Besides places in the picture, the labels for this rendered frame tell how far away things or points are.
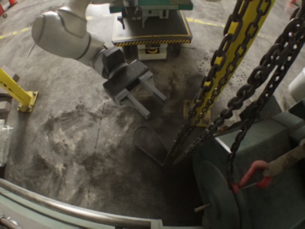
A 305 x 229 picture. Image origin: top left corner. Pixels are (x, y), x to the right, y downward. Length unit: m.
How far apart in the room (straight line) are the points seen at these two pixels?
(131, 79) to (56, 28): 0.24
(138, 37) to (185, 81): 0.58
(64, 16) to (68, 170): 1.17
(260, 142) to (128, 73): 0.42
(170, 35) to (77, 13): 1.09
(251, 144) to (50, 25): 0.60
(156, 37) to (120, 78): 1.00
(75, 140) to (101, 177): 0.38
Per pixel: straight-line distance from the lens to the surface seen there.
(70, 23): 0.46
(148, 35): 1.44
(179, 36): 1.46
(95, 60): 0.52
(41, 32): 0.45
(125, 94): 0.44
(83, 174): 1.34
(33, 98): 1.87
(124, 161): 1.26
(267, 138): 0.52
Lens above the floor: 1.23
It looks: 67 degrees down
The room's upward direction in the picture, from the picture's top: straight up
